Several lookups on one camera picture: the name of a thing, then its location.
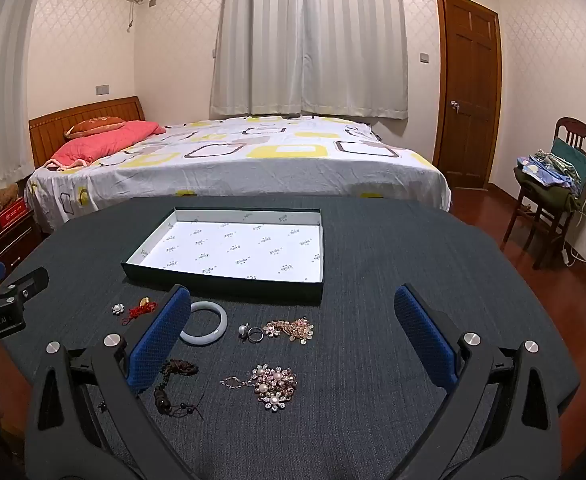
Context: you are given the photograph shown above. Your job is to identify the green board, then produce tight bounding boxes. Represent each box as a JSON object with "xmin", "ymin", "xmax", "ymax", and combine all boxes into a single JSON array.
[{"xmin": 550, "ymin": 136, "xmax": 586, "ymax": 196}]

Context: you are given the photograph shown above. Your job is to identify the pile of clothes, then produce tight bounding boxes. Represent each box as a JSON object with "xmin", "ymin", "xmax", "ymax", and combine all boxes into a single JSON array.
[{"xmin": 513, "ymin": 149, "xmax": 581, "ymax": 211}]

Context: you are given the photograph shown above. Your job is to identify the brown orange cushion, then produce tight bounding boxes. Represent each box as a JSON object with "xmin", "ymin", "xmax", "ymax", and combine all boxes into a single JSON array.
[{"xmin": 64, "ymin": 116, "xmax": 126, "ymax": 140}]

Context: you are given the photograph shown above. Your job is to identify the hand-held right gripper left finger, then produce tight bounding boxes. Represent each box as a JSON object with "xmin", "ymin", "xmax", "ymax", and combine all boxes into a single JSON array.
[{"xmin": 24, "ymin": 285, "xmax": 209, "ymax": 480}]

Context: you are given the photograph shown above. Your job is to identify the dark wooden nightstand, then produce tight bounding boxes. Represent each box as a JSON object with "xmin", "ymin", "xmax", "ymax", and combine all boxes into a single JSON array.
[{"xmin": 0, "ymin": 210, "xmax": 44, "ymax": 273}]

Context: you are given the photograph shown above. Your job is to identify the white window curtain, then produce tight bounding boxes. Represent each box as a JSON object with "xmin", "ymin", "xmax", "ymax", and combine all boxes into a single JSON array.
[{"xmin": 210, "ymin": 0, "xmax": 409, "ymax": 120}]

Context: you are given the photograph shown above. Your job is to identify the pink pillow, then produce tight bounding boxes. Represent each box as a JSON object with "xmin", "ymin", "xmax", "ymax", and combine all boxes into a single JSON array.
[{"xmin": 45, "ymin": 121, "xmax": 166, "ymax": 170}]

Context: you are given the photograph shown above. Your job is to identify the wooden chair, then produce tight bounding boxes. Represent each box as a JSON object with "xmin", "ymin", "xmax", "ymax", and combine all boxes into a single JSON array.
[{"xmin": 503, "ymin": 117, "xmax": 586, "ymax": 269}]

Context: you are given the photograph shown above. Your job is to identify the copper bead cluster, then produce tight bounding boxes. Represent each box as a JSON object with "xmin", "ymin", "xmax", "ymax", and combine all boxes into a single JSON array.
[{"xmin": 219, "ymin": 363, "xmax": 299, "ymax": 412}]

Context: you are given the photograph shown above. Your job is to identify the dark brown beaded cord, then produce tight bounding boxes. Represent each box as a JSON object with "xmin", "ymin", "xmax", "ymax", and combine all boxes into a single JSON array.
[{"xmin": 153, "ymin": 358, "xmax": 205, "ymax": 420}]

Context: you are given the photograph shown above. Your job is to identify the dark green box tray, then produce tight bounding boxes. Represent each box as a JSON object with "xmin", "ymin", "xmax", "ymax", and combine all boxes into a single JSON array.
[{"xmin": 121, "ymin": 206, "xmax": 324, "ymax": 306}]

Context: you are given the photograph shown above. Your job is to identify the wooden door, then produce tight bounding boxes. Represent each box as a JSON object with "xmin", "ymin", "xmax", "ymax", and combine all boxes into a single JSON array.
[{"xmin": 434, "ymin": 0, "xmax": 502, "ymax": 191}]

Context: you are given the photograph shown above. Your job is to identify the silver pearl ring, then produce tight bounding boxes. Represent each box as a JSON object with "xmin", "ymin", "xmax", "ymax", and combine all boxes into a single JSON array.
[{"xmin": 238, "ymin": 323, "xmax": 265, "ymax": 344}]

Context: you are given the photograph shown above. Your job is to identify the wooden headboard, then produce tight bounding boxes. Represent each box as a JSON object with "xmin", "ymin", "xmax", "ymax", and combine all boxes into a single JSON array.
[{"xmin": 29, "ymin": 96, "xmax": 146, "ymax": 168}]

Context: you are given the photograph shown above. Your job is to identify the bed with patterned sheet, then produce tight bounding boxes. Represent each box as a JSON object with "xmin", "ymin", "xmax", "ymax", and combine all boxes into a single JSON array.
[{"xmin": 25, "ymin": 114, "xmax": 451, "ymax": 233}]

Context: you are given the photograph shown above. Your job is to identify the white jade bangle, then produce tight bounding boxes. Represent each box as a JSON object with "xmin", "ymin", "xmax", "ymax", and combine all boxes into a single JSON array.
[{"xmin": 179, "ymin": 301, "xmax": 229, "ymax": 346}]

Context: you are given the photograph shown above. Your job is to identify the red box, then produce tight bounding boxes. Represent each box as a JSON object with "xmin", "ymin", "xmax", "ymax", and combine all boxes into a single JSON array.
[{"xmin": 0, "ymin": 197, "xmax": 28, "ymax": 229}]

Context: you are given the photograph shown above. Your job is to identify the rose gold bracelet cluster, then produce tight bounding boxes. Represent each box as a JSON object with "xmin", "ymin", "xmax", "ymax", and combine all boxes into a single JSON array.
[{"xmin": 264, "ymin": 316, "xmax": 315, "ymax": 345}]

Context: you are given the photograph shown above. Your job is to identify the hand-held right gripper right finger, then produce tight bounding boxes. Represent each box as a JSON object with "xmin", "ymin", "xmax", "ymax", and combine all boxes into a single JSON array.
[{"xmin": 388, "ymin": 283, "xmax": 564, "ymax": 480}]

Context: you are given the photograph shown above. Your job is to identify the red knot gold charm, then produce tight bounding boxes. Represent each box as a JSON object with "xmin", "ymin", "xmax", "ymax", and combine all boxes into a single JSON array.
[{"xmin": 125, "ymin": 297, "xmax": 159, "ymax": 325}]

